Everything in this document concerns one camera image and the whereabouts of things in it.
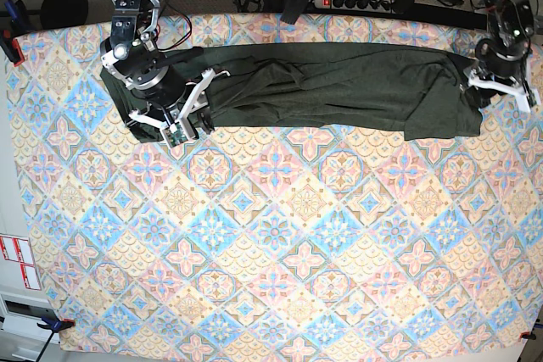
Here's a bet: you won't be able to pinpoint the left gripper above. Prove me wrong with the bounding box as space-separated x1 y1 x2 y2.
466 39 541 112

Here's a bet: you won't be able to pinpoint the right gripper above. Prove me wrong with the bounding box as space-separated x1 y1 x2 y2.
122 60 230 148

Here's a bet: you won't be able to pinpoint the dark green long-sleeve shirt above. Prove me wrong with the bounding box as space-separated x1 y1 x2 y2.
100 42 493 146

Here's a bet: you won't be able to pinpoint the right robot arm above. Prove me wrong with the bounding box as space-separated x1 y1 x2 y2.
100 0 230 148

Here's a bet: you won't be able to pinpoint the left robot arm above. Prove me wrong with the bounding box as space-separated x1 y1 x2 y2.
467 0 540 113

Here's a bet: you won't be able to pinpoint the black round stool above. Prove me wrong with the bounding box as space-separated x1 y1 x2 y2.
40 0 89 30

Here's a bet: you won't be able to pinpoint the black remote-like device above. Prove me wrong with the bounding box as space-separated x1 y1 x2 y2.
280 0 312 25

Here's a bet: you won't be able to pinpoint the patterned pastel tablecloth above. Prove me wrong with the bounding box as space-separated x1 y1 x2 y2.
3 24 542 361

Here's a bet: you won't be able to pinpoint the white power strip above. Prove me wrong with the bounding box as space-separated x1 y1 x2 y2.
313 0 392 13

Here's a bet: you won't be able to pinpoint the blue clamp upper left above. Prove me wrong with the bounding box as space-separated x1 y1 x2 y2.
1 0 25 67

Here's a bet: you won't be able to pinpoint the blue clamp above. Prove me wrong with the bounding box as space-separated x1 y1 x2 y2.
36 317 76 362
1 0 25 67

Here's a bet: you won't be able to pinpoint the red white labels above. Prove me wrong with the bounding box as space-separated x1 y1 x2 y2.
1 235 41 291

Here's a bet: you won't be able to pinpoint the orange clamp lower right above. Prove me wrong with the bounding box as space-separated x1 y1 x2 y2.
520 331 537 340

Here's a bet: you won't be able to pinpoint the blue clamp lower left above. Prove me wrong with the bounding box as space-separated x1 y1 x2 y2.
36 317 76 362

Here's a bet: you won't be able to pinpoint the grey cabinet lower left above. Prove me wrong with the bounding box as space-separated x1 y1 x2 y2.
1 286 51 361

